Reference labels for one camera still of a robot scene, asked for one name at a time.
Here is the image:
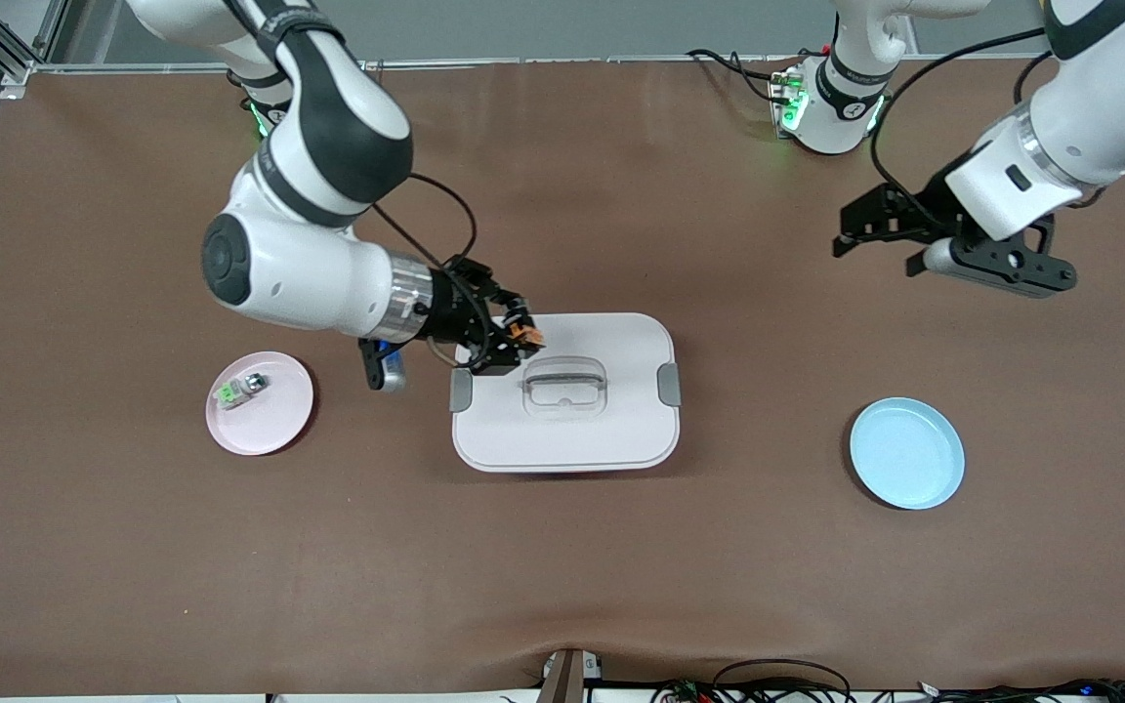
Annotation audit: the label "white lidded storage box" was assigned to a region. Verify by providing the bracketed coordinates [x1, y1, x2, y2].
[449, 312, 683, 476]

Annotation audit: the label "light blue round plate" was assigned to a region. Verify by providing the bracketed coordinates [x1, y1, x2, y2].
[849, 396, 967, 511]

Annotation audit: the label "pink round plate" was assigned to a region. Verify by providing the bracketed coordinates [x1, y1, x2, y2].
[205, 351, 315, 457]

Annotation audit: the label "long black left arm cable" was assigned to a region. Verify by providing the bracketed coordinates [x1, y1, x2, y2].
[869, 26, 1048, 212]

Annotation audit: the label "long black arm cable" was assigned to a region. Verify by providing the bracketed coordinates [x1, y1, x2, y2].
[869, 26, 1048, 212]
[367, 173, 479, 368]

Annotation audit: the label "long black right arm cable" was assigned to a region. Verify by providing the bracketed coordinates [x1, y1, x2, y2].
[367, 173, 479, 368]

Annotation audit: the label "short black left arm cable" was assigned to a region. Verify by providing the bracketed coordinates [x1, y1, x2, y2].
[1011, 49, 1058, 104]

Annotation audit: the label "black left base cables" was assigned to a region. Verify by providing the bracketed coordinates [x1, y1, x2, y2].
[687, 47, 798, 104]

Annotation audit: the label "green and white switch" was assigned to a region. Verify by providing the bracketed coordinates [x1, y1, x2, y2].
[217, 372, 268, 407]

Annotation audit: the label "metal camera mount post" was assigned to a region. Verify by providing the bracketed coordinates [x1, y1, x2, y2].
[536, 647, 604, 703]

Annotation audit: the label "black looped cable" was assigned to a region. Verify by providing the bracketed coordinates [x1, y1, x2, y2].
[711, 658, 853, 703]

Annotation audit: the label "tangled cable bundle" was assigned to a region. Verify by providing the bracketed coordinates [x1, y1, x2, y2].
[650, 677, 1125, 703]

